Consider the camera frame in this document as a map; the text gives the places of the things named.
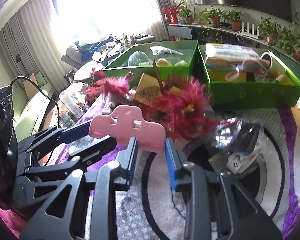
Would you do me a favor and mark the grey sofa with clothes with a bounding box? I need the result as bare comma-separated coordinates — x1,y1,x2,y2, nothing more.
61,34,156,67

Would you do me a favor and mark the tall glass jar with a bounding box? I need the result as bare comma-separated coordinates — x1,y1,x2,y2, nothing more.
59,90,85,121

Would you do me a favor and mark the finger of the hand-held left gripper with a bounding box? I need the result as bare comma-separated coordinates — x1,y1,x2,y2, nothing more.
22,135,117,180
17,121,92,154

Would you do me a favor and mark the grey curtain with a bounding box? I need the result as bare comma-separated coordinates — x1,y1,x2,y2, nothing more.
150,0,175,42

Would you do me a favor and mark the pink plastic clip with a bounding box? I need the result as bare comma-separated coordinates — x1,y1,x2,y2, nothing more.
88,105,167,153

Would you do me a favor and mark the red flower vase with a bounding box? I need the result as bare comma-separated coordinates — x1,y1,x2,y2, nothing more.
161,4,180,25

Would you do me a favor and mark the clear pack of coloured pens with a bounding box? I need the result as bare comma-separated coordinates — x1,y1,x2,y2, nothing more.
205,43,260,61

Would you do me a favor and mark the small drinking glass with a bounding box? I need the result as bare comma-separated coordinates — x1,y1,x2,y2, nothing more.
57,110,76,128

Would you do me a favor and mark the yellow triangular box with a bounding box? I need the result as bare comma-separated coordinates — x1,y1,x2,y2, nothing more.
135,73,188,101

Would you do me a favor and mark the pink printed cloth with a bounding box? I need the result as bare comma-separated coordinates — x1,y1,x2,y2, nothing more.
0,202,26,233

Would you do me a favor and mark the potted green plant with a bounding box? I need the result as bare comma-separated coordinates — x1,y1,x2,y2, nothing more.
282,27,300,63
204,8,225,28
257,17,283,46
177,4,197,25
224,10,245,32

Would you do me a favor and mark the white printed small box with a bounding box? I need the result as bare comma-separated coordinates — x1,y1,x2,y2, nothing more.
226,152,261,175

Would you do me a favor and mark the green armchair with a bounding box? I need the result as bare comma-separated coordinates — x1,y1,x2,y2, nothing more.
12,72,55,133

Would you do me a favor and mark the clear bag of dark items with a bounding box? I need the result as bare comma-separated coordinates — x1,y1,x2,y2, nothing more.
150,45,185,56

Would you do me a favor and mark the silver wire scrubber ball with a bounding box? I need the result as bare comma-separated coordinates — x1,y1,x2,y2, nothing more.
127,51,152,67

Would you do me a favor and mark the purple grey blanket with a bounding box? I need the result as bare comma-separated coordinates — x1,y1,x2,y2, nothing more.
40,97,300,240

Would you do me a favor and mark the beige pleated curtain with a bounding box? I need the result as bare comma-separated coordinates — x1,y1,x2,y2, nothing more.
0,0,73,86

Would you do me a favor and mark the small plant in glass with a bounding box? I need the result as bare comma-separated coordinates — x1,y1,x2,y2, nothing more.
121,32,131,48

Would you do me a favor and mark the clear plastic bag with items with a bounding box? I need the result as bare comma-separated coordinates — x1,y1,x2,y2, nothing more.
209,120,265,175

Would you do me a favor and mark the black cable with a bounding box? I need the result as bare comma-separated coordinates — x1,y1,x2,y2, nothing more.
10,76,61,128

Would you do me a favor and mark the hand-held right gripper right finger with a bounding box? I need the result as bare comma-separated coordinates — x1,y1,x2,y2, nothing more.
165,137,283,240

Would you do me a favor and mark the beige ribbon bundle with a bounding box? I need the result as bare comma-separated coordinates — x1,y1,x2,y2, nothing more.
227,57,268,81

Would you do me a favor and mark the green cardboard box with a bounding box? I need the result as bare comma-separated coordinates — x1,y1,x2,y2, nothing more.
102,40,199,83
198,44,300,111

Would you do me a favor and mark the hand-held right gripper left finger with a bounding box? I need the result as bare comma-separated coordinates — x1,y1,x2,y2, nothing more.
20,137,138,240

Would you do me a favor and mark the round coffee table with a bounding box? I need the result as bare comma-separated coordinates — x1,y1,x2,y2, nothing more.
74,65,106,82

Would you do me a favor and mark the dark television cabinet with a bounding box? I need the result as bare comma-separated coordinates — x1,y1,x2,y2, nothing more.
168,24,300,68

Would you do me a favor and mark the white picket fence ornament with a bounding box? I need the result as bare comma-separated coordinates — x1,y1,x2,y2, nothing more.
241,21,260,37

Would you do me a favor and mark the red feather toy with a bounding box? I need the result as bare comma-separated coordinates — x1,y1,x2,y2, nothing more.
150,76,220,141
86,71,136,103

